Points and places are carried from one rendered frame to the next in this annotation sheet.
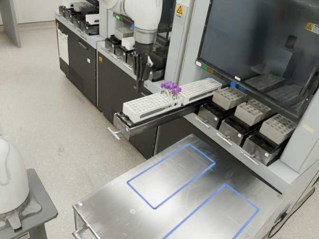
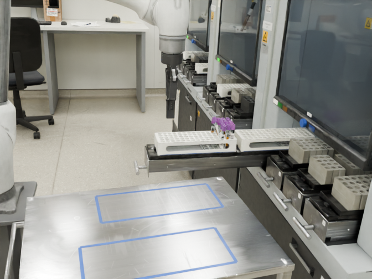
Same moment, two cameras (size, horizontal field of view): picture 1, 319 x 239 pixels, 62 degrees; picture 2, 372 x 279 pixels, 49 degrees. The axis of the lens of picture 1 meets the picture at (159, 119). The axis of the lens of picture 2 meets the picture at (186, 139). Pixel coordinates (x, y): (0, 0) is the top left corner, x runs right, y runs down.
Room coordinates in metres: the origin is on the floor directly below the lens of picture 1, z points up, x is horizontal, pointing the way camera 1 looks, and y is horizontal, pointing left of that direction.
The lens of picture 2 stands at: (-0.12, -0.68, 1.43)
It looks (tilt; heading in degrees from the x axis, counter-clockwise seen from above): 22 degrees down; 32
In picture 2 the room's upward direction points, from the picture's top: 3 degrees clockwise
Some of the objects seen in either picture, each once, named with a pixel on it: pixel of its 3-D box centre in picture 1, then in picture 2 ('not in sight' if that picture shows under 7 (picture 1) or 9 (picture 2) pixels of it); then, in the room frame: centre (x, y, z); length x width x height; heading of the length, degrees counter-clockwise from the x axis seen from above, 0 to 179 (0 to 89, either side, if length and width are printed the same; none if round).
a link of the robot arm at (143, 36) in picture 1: (145, 33); (172, 44); (1.04, 0.11, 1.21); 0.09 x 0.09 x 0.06
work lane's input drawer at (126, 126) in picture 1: (172, 107); (228, 155); (1.20, -0.06, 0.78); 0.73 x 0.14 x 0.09; 135
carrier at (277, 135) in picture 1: (272, 132); (345, 194); (1.02, -0.53, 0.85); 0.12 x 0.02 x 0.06; 44
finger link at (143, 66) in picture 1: (143, 68); (171, 85); (1.03, 0.10, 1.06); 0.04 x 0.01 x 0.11; 134
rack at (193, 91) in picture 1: (197, 91); (273, 140); (1.33, -0.18, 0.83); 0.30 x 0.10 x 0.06; 135
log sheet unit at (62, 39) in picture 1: (61, 46); (174, 105); (2.53, 1.09, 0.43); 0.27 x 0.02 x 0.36; 45
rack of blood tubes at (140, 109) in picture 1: (153, 105); (195, 143); (1.10, 0.04, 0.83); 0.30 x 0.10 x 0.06; 135
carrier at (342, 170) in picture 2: (250, 113); (332, 170); (1.16, -0.45, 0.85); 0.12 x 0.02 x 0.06; 44
